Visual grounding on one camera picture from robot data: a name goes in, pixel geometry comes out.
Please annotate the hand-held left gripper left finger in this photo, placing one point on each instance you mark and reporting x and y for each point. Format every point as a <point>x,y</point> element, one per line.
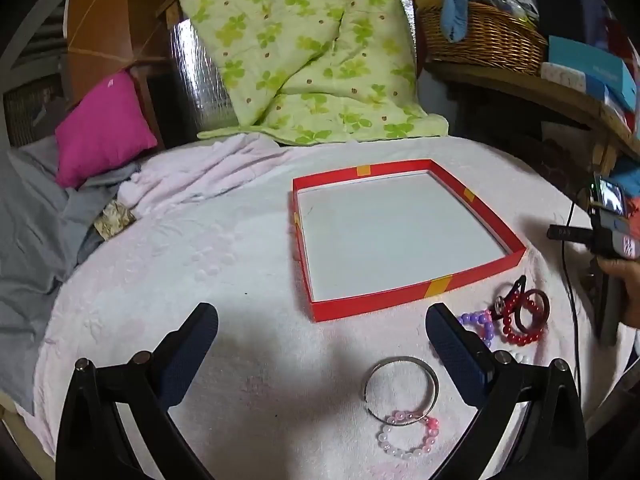
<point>192,355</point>

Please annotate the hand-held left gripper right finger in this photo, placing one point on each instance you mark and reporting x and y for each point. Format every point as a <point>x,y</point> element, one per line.
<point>457,360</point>

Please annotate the silver metal bangle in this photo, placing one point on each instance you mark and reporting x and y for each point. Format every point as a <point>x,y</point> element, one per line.
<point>400,359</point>

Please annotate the dark brown bangle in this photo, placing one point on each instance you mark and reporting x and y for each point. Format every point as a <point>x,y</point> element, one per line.
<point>546,305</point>

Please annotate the red shallow cardboard box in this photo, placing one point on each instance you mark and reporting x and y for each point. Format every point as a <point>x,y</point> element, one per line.
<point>390,225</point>

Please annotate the person's right hand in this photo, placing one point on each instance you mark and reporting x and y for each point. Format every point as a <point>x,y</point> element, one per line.
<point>625,280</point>

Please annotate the pale pink textured blanket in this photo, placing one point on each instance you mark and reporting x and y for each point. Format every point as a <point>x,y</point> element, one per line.
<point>200,270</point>

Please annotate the gold patterned cloth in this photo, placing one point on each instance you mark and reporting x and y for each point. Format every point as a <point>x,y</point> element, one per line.
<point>114,220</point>

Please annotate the white cardboard box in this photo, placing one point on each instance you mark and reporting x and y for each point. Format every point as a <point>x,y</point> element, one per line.
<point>565,77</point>

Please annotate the wooden shelf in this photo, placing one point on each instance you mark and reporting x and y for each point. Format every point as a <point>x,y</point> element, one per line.
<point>525,87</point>

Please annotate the blue cardboard box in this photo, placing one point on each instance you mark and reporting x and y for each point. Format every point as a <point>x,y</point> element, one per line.
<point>595,62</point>

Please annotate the grey blanket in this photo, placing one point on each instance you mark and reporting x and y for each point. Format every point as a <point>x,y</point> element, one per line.
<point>35,240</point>

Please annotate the wicker basket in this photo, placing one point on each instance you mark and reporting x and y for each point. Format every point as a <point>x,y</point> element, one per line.
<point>485,40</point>

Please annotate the magenta pillow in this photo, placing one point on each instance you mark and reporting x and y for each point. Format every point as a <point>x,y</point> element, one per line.
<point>100,130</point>

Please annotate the blue cloth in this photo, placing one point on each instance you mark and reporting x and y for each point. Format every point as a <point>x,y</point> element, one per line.
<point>457,10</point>

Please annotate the green floral quilt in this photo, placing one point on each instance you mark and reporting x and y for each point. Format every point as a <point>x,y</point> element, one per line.
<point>310,50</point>

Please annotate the orange wooden board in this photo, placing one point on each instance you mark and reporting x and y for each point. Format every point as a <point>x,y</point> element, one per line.
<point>100,10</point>

